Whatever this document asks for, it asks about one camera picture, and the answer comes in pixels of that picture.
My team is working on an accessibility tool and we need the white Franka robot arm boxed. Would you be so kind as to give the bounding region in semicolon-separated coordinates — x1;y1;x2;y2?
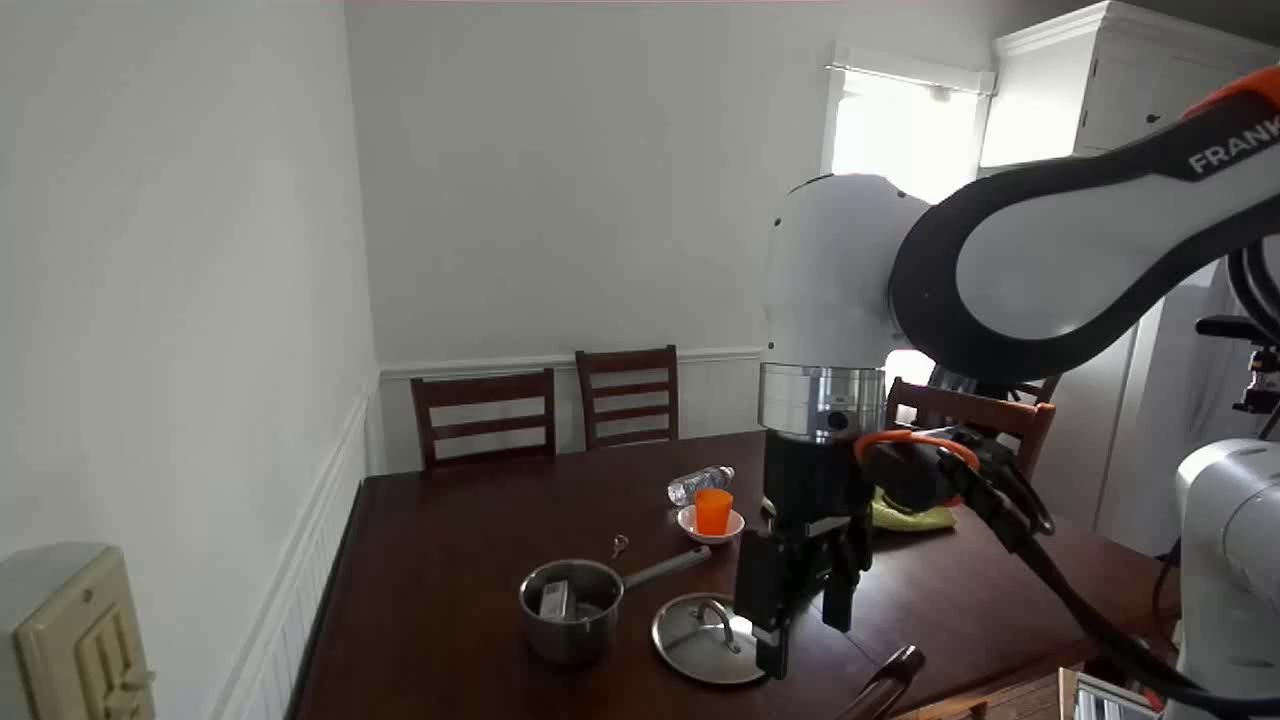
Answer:
734;66;1280;720

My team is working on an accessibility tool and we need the clear plastic water bottle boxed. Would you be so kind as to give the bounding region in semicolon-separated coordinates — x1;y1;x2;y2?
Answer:
669;464;734;509

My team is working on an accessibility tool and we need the silver pot lid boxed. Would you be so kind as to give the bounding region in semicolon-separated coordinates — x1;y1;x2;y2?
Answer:
648;591;763;686

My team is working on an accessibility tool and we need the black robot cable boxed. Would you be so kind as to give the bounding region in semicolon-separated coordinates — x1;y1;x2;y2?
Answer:
853;425;1280;714

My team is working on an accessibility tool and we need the dark wooden chair left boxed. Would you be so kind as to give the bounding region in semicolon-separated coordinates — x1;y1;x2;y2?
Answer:
413;367;556;470

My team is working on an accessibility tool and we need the small white saucer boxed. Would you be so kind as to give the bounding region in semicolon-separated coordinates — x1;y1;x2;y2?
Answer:
675;504;743;542

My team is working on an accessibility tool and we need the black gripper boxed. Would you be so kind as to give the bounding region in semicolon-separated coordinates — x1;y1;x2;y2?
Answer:
734;430;869;681

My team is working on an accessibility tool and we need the silver pot with handle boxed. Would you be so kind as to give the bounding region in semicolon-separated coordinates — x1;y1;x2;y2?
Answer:
514;546;709;667

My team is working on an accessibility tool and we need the white cabinet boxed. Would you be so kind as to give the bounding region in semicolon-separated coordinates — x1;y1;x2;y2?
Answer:
975;0;1280;558

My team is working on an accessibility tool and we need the orange plastic cup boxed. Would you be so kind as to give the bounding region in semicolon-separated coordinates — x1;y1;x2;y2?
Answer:
696;488;731;535

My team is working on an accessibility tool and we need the yellow-green cloth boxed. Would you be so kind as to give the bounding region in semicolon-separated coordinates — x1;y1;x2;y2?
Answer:
873;492;954;535

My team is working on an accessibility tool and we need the beige wall light switch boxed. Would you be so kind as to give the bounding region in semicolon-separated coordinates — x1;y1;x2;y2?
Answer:
0;542;157;720

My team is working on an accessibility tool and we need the glass spice bottle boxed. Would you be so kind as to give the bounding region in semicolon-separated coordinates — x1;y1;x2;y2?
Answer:
534;581;574;623

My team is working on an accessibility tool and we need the dark wooden chair right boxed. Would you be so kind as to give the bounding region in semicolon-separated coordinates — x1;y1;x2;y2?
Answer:
876;380;1057;509

